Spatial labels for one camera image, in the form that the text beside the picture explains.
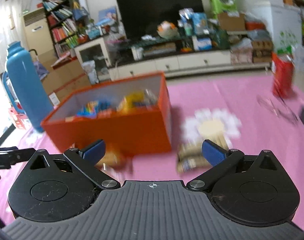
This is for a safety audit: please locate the beige snack packet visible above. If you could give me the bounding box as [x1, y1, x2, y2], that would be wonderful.
[176, 133, 229, 173]

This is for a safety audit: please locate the yellow bread snack packet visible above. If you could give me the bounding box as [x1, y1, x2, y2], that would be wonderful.
[117, 89, 158, 113]

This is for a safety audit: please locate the pink floral tablecloth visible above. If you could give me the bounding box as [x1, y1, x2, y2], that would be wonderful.
[0, 72, 304, 230]

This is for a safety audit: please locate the orange storage box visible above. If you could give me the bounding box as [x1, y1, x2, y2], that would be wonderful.
[41, 72, 172, 157]

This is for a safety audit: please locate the blue thermos bottle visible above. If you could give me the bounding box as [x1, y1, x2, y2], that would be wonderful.
[2, 41, 53, 133]

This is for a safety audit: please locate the large cardboard box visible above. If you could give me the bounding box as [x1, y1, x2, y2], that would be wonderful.
[41, 59, 91, 106]

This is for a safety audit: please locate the white glass door cabinet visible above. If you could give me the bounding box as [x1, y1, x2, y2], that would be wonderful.
[74, 37, 112, 82]

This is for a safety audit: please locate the white tv stand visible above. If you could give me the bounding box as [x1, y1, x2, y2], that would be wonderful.
[108, 36, 271, 80]

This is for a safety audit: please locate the red soda can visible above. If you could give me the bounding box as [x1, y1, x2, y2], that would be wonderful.
[272, 53, 294, 99]

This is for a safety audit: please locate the standing air conditioner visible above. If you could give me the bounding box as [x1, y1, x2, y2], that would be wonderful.
[23, 8, 54, 54]

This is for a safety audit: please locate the dark bookshelf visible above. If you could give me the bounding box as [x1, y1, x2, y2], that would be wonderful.
[41, 0, 86, 57]

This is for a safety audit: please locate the fruit basket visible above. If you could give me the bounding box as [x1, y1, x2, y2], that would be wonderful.
[157, 21, 179, 39]

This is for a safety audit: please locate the black television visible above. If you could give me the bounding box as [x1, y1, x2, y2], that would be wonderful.
[116, 0, 204, 41]

